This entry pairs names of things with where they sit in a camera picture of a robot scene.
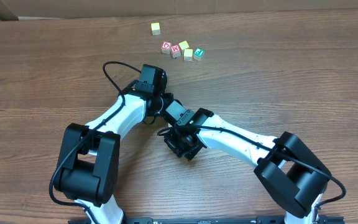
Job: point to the yellow block upper cluster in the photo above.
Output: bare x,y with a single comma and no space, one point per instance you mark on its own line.
183,45

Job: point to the yellow block lower cluster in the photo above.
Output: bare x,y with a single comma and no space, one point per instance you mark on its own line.
188,55

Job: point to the yellow block cluster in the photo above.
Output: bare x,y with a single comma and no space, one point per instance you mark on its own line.
188,55
183,45

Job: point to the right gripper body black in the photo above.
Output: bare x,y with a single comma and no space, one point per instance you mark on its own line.
181,144

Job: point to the red M wooden block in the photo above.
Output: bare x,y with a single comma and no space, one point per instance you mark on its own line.
175,51

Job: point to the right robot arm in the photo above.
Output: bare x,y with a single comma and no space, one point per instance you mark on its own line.
292,175

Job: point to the red O wooden block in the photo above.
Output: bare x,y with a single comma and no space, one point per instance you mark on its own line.
166,47

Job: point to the cardboard box back edge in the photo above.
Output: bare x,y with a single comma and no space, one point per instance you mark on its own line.
14,9

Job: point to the far yellow wooden block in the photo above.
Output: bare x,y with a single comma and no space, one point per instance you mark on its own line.
155,28

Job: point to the green wooden block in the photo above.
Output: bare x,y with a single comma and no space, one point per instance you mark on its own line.
198,54

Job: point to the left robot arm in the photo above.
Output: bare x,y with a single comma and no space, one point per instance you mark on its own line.
87,167

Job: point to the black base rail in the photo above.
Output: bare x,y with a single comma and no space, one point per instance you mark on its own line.
258,220

